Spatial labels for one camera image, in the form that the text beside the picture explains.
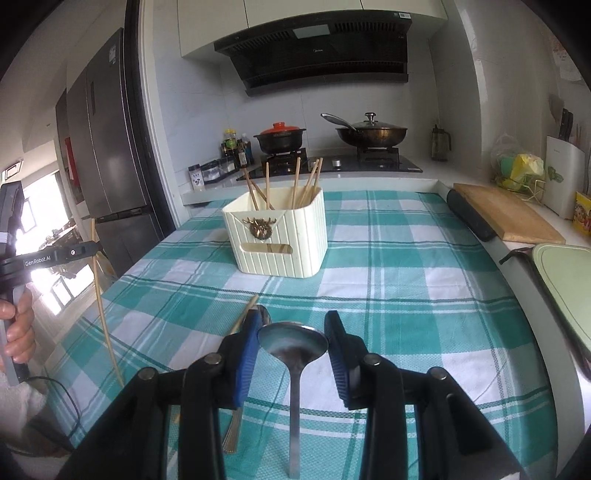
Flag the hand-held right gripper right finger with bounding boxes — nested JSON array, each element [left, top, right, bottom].
[[324, 311, 529, 480]]

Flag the person's left forearm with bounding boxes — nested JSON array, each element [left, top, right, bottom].
[[0, 381, 51, 446]]

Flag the yellow packet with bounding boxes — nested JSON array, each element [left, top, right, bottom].
[[574, 191, 591, 236]]

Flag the black tray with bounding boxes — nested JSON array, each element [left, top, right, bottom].
[[499, 247, 591, 370]]

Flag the wire rack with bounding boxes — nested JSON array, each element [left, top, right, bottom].
[[522, 178, 548, 204]]

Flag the dark grey refrigerator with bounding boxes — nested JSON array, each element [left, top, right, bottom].
[[65, 28, 162, 278]]

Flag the black clay pot red lid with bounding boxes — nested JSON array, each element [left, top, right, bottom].
[[253, 122, 308, 155]]

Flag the yellow green plastic bags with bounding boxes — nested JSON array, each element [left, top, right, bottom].
[[490, 134, 546, 192]]

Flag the kitchen knives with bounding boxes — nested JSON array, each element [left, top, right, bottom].
[[549, 95, 583, 145]]

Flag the red wall hanging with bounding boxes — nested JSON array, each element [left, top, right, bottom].
[[65, 137, 77, 185]]

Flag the cream ribbed utensil holder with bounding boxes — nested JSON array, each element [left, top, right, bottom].
[[222, 188, 328, 280]]

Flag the wok with glass lid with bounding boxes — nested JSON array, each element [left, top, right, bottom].
[[335, 112, 408, 149]]

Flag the black rolled mat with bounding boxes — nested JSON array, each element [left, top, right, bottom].
[[445, 189, 497, 242]]

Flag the person's left hand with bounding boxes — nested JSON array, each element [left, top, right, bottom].
[[0, 288, 37, 365]]

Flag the black range hood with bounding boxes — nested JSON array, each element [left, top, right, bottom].
[[213, 21, 410, 97]]

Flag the wooden cutting board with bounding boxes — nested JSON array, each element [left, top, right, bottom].
[[452, 183, 566, 245]]

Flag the dark glass jug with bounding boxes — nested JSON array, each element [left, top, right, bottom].
[[430, 124, 451, 162]]

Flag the plain silver metal spoon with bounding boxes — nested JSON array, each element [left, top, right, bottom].
[[257, 321, 329, 479]]

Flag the black cable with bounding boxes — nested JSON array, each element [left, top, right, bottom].
[[0, 376, 80, 457]]

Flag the hanging printed oven mitt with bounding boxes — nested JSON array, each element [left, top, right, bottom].
[[549, 37, 585, 84]]

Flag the pale green cutting board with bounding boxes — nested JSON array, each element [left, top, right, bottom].
[[531, 244, 591, 352]]

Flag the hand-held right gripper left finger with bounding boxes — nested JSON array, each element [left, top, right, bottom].
[[55, 310, 262, 480]]

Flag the black gas stove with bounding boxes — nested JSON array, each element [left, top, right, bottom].
[[236, 148, 423, 182]]

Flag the teal checked tablecloth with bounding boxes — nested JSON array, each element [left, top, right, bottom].
[[44, 189, 557, 480]]

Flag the yellow-capped sauce bottle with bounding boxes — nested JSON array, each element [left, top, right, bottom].
[[221, 129, 238, 169]]

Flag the white knife block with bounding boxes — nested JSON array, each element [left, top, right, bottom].
[[545, 135, 587, 220]]

